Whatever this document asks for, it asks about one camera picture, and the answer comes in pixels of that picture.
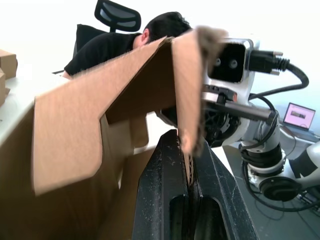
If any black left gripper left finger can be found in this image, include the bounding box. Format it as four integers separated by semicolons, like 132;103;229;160
131;129;195;240

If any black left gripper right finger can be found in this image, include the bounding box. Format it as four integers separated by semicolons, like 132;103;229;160
193;138;260;240

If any small brown cardboard box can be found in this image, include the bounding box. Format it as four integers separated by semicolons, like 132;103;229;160
0;68;12;109
0;49;19;80

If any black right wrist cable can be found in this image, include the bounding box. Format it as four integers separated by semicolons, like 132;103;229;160
246;49;311;156

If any open laptop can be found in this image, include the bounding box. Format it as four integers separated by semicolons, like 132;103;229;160
282;102;316;133

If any person in black shirt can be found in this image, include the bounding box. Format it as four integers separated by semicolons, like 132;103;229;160
63;11;195;81

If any black office chair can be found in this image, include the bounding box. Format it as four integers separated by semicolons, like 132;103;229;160
73;0;142;61

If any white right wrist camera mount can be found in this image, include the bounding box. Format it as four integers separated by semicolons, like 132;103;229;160
201;37;281;151

